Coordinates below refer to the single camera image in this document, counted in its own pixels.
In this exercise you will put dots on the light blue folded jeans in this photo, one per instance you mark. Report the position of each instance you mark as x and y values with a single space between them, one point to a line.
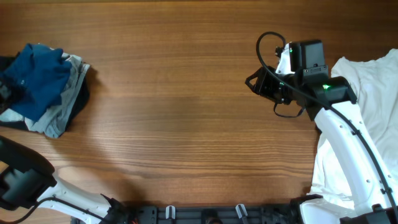
42 89

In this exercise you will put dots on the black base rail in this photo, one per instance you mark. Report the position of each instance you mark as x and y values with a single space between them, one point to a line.
266 214

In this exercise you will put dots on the right white rail clip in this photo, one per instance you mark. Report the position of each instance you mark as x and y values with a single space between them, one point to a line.
241 211

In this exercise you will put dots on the black folded garment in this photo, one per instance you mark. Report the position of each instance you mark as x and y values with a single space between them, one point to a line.
56 120

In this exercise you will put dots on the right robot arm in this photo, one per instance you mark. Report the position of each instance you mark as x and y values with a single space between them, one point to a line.
331 104

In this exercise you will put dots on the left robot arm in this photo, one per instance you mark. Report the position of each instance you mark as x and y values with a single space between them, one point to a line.
29 181

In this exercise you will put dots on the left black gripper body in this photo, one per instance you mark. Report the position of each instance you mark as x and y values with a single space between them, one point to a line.
7 96

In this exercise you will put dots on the white rail clip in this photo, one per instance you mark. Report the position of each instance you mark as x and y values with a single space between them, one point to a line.
170 212
241 211

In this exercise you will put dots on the blue t-shirt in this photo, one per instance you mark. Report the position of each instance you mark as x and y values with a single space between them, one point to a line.
38 75

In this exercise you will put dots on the left white rail clip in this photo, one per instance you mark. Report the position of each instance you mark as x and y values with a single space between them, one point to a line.
170 212

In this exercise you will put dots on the white garment pile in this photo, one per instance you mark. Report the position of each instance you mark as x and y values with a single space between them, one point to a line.
375 85

